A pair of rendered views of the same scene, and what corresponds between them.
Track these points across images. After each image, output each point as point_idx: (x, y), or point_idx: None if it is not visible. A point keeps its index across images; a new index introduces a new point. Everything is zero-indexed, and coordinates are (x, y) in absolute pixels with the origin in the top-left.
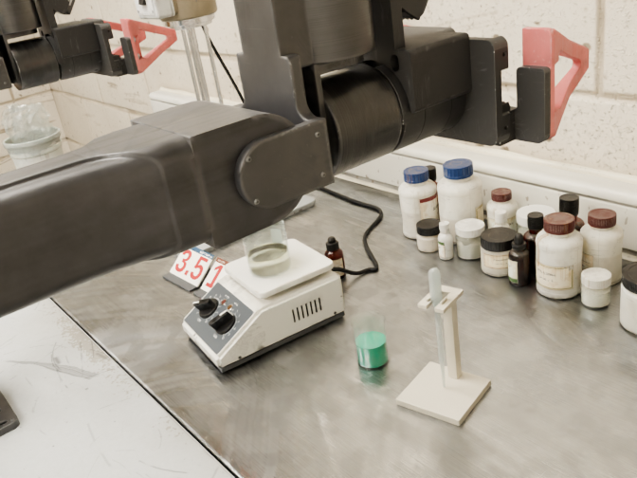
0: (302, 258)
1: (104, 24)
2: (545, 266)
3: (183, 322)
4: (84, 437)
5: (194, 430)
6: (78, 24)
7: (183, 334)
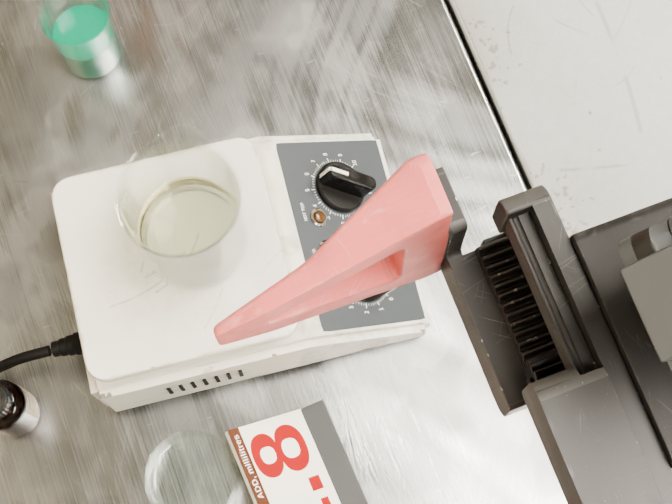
0: (108, 245)
1: (522, 197)
2: None
3: (427, 323)
4: (644, 94)
5: (448, 21)
6: (640, 213)
7: (431, 349)
